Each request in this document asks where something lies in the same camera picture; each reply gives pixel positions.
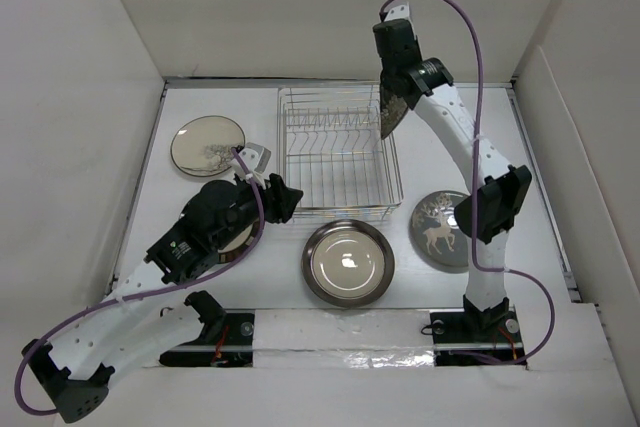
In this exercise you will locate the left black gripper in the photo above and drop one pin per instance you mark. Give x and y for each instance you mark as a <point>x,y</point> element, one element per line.
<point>278,199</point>

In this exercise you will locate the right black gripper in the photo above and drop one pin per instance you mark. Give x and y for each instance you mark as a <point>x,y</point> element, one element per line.
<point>416,43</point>

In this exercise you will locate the dark floral rectangular plate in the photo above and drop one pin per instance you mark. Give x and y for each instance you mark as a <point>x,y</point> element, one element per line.
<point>393,94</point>

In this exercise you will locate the metal rimmed round plate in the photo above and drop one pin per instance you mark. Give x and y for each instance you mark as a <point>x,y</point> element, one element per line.
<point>348,263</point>

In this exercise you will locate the grey deer round plate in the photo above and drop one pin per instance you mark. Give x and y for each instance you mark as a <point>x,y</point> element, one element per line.
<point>435,234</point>

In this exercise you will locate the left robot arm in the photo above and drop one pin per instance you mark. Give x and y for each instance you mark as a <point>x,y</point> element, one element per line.
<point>157,307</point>

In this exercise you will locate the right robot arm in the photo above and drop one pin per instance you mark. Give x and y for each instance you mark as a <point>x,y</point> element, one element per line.
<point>497,188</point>

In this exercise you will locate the cream plate checkered rim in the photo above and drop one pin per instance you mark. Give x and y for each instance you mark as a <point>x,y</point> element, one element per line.
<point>239,245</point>

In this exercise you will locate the cream plate with tree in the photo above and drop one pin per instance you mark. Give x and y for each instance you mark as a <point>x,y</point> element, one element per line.
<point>203,146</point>

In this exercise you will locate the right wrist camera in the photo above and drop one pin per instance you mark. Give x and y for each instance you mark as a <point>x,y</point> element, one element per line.
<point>398,12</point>

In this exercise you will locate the wire dish rack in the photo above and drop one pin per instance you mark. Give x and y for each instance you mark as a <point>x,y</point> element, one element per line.
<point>330,147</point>

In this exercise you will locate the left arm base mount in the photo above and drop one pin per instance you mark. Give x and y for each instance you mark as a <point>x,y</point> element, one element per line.
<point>232,347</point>

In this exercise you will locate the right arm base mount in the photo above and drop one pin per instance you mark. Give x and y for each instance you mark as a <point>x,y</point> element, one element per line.
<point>456,345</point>

